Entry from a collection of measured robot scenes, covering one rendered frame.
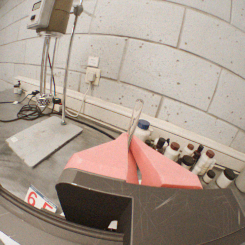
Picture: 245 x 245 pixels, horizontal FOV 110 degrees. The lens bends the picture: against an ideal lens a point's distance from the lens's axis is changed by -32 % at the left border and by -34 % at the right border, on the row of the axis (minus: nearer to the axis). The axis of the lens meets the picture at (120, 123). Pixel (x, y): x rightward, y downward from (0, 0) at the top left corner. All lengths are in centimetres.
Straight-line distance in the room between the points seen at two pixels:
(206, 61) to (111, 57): 44
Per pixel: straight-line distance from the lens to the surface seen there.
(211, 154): 56
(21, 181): 42
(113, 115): 62
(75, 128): 59
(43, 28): 43
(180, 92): 59
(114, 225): 25
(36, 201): 34
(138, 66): 60
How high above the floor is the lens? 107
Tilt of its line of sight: 27 degrees down
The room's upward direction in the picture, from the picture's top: 14 degrees clockwise
